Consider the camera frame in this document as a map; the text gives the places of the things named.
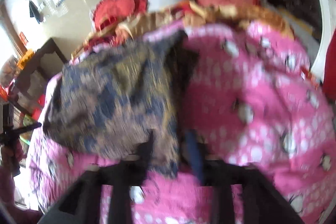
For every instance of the dark wooden side table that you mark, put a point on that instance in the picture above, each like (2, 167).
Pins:
(18, 94)

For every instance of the dark floral patterned garment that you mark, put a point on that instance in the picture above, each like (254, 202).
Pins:
(115, 98)

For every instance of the pink penguin blanket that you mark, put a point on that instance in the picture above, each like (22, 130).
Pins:
(248, 99)

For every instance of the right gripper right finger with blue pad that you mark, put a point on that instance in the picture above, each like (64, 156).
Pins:
(239, 193)

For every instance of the dark cloth on hook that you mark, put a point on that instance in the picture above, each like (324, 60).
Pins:
(34, 12)

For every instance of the red wall sticker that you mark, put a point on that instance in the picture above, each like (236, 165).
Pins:
(23, 38)

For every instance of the orange basket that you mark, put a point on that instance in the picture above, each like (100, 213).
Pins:
(22, 62)

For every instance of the red yellow fleece blanket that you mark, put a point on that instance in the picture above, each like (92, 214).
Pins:
(191, 14)

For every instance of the left hand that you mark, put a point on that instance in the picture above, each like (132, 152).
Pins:
(7, 166)

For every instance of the red heart pillow left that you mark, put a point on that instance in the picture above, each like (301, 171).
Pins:
(108, 12)

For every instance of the white chair frame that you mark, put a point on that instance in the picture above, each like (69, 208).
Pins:
(328, 27)

